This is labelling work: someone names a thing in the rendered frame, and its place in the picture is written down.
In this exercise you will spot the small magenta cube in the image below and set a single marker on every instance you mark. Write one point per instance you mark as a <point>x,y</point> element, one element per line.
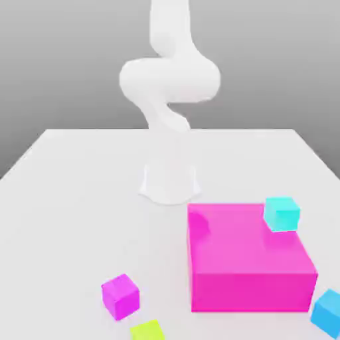
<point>120,297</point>

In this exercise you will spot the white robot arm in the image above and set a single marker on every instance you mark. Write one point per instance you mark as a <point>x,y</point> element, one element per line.
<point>170,79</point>

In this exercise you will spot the small blue cube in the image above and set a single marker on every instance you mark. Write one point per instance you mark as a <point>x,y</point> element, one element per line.
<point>328,313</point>

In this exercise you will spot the small yellow-green cube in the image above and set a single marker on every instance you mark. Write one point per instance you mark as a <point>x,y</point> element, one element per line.
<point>147,332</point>

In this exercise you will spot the large pink box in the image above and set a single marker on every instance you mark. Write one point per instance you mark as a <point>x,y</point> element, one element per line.
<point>239,255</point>

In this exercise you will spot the small cyan cube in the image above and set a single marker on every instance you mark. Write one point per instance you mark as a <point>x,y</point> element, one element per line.
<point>283,215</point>

